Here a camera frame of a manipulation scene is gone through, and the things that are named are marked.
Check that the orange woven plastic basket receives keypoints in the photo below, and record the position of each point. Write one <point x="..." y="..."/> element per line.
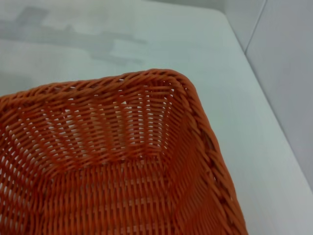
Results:
<point x="110" y="159"/>

